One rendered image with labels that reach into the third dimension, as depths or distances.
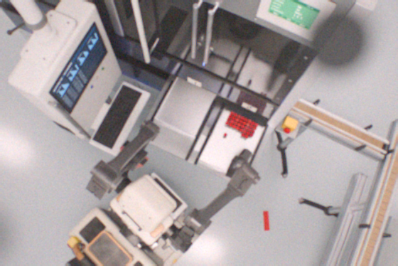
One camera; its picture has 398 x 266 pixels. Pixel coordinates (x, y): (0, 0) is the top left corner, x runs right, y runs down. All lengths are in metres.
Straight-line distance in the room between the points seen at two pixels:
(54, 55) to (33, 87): 0.16
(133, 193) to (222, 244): 1.50
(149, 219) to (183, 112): 0.81
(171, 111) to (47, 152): 1.41
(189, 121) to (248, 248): 1.27
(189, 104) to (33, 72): 0.95
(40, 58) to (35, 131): 1.74
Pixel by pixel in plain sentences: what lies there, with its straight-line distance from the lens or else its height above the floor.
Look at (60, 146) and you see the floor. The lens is 3.15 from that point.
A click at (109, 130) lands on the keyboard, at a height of 0.82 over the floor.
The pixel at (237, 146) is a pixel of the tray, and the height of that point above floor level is 0.88.
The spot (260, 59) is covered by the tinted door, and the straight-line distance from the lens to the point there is 1.54.
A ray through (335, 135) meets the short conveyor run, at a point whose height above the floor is 0.93.
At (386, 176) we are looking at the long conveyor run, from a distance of 2.27.
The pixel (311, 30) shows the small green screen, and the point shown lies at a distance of 1.22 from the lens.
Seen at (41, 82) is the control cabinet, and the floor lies 1.55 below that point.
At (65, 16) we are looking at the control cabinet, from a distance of 1.67.
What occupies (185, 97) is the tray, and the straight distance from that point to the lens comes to 2.15.
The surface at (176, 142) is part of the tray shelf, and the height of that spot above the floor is 0.88.
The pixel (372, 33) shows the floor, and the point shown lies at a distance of 3.88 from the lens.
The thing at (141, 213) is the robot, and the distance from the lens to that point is 1.55.
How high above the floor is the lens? 2.89
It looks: 75 degrees down
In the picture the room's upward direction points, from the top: 8 degrees clockwise
